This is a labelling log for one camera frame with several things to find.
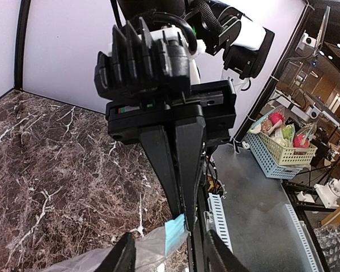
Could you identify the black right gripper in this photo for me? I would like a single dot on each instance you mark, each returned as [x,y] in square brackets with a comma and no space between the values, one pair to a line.
[214,105]

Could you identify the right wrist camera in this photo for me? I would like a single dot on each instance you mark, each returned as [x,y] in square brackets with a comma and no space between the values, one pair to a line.
[146,65]

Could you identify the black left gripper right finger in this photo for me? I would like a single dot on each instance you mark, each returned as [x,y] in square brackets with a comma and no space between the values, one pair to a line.
[218,256]

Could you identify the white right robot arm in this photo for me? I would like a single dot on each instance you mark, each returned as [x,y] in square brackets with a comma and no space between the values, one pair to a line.
[219,27]

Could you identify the cream background storage basket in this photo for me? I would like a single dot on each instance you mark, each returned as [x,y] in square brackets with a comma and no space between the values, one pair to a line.
[288,155]

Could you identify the light blue cable duct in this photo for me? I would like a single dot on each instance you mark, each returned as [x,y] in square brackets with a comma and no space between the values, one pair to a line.
[215,219]

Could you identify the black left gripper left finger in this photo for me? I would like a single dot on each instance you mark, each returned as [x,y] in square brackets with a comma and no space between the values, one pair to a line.
[122,256]

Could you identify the clear zip top bag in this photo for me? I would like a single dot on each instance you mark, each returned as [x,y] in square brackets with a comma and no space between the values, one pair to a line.
[151,251]

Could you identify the blue background storage basket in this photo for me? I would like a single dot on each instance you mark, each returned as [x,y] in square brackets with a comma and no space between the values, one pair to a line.
[267,163]

